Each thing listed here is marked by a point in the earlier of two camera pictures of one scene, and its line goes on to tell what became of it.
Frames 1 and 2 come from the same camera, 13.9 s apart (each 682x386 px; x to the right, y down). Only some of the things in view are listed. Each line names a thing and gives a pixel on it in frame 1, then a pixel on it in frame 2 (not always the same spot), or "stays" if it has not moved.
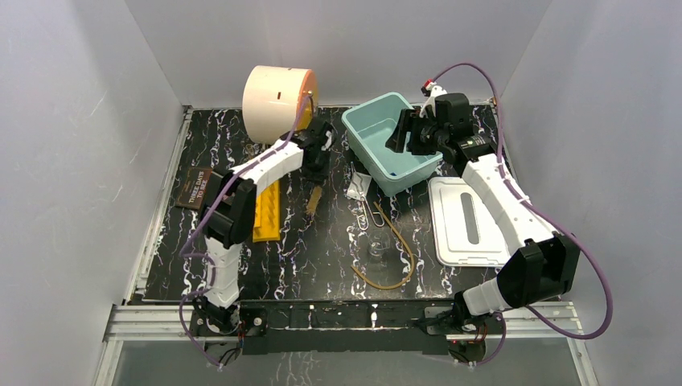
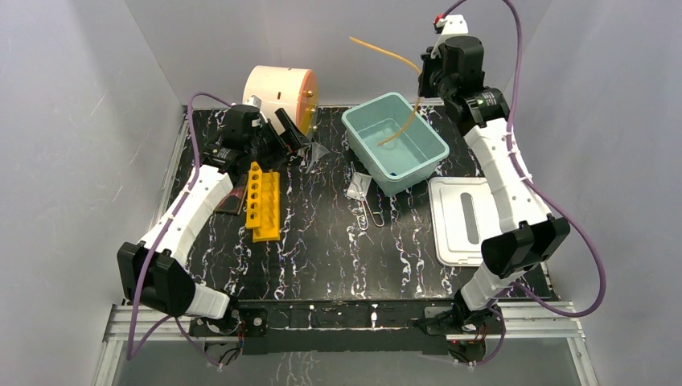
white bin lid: (466, 233) stays
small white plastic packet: (359, 186) stays
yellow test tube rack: (267, 215) stays
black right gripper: (395, 143) to (428, 63)
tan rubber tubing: (365, 279) to (410, 63)
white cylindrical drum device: (273, 101) stays
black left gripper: (315, 164) to (282, 135)
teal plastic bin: (368, 127) stays
